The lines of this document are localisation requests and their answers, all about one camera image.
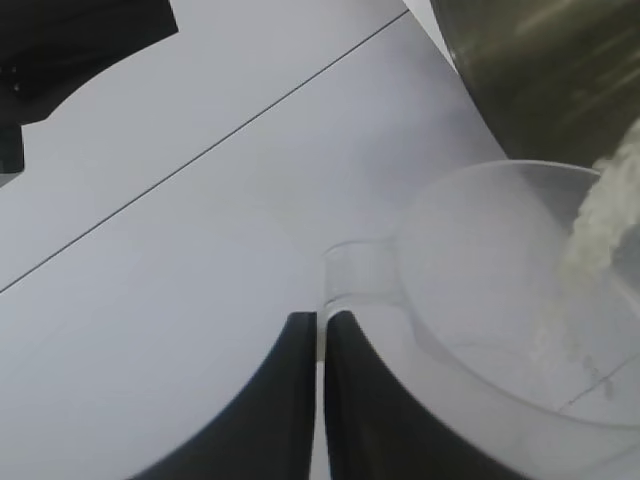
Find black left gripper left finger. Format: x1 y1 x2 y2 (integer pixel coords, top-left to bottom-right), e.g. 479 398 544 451
134 311 317 480

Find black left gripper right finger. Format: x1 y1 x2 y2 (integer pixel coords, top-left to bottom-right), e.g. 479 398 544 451
323 309 526 480

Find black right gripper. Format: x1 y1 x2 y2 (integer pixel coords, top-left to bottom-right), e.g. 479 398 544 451
0 0 180 189

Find clear plastic measuring cup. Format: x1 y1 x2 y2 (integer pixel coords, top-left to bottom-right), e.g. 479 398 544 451
319 159 640 426

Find stainless steel mixing bowl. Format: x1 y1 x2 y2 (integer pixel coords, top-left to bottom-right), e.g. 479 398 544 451
429 0 640 164

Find white rice grains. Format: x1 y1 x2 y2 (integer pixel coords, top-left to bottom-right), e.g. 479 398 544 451
544 134 640 401

